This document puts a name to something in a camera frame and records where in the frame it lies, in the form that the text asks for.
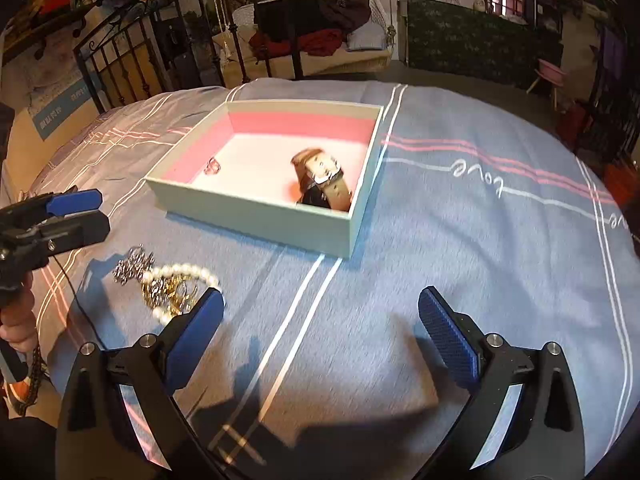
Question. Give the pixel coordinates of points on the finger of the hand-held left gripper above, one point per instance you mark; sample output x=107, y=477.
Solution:
x=80, y=227
x=75, y=202

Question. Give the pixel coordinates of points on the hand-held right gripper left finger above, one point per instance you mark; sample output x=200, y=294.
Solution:
x=196, y=337

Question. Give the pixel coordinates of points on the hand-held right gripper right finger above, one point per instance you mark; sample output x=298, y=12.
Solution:
x=446, y=339

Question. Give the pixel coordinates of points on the silver rhinestone brooch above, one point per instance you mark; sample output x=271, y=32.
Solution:
x=132, y=265

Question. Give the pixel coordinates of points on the pale green jewelry box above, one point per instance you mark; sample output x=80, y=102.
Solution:
x=250, y=210

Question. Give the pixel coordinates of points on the person's left hand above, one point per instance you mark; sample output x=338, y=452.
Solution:
x=15, y=322

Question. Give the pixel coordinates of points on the striped blue bed blanket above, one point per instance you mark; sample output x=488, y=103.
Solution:
x=425, y=240

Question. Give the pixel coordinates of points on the orange bucket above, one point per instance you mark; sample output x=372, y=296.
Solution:
x=622, y=185

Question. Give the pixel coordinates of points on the red bag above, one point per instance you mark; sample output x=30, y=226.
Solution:
x=577, y=120

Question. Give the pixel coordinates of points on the black garment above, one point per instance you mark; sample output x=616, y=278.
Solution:
x=290, y=15

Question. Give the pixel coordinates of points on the pink stool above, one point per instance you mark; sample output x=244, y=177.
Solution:
x=550, y=69

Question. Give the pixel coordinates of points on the black metal plant rack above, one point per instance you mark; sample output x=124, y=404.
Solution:
x=612, y=100

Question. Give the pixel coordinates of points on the white wicker swing chair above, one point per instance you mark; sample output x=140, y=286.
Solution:
x=350, y=63

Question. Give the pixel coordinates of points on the red cloth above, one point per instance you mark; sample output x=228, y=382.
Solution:
x=320, y=42

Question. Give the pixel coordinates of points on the green patterned cabinet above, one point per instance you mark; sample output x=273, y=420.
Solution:
x=475, y=45

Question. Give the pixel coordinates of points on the grey pillow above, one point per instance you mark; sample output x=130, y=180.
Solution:
x=367, y=39

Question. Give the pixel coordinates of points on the purple cloth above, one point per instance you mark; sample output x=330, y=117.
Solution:
x=614, y=52

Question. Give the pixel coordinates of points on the dark maroon jacket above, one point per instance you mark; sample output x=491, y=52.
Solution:
x=347, y=10

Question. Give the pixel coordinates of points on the small white vase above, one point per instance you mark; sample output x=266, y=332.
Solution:
x=478, y=1

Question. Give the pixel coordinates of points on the blue wall sign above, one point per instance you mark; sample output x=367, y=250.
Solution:
x=60, y=107

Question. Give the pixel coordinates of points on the wall shelf with toiletries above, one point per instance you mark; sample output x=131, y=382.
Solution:
x=50, y=17

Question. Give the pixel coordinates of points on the black metal bed frame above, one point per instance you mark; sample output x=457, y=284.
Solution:
x=290, y=20

